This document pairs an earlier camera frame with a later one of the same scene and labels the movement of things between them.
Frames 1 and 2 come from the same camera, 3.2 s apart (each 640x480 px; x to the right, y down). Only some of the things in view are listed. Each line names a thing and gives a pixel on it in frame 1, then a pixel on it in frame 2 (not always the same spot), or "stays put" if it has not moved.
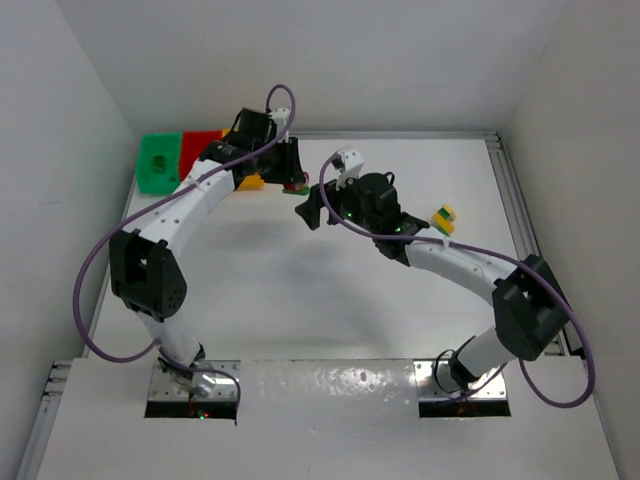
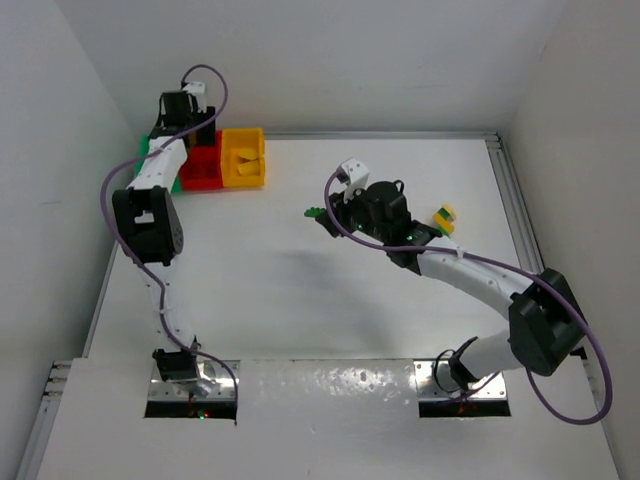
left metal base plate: [161, 388] stays put
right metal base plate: [434, 381] stays put
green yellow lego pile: [444, 219] stays put
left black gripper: [284, 163] -> [201, 130]
